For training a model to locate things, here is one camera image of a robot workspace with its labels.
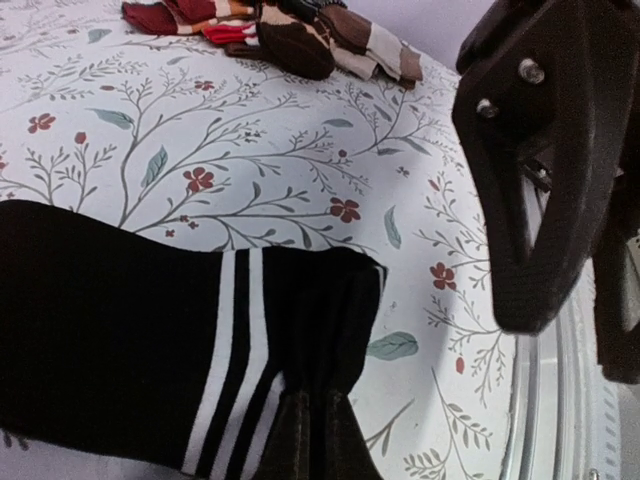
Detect aluminium front rail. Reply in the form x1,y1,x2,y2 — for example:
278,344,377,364
500,287,639,479

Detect floral tablecloth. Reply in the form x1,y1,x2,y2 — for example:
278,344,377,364
1,1,515,479

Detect cream and brown sock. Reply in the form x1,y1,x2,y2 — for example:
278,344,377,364
318,4,423,89

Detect brown argyle sock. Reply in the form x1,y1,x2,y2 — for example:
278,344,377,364
256,1,335,81

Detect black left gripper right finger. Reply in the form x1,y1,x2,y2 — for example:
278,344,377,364
324,392,382,480

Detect red sock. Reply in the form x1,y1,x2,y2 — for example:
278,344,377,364
203,23,262,58

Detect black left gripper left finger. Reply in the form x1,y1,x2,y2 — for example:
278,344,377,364
253,390,328,480

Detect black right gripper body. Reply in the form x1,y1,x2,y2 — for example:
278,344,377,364
452,1,639,384

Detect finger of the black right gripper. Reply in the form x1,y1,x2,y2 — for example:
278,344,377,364
453,109,620,333

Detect maroon orange striped socks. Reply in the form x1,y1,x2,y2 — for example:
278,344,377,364
121,0,256,36

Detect black sock with white stripes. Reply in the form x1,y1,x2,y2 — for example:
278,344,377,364
1,200,387,479

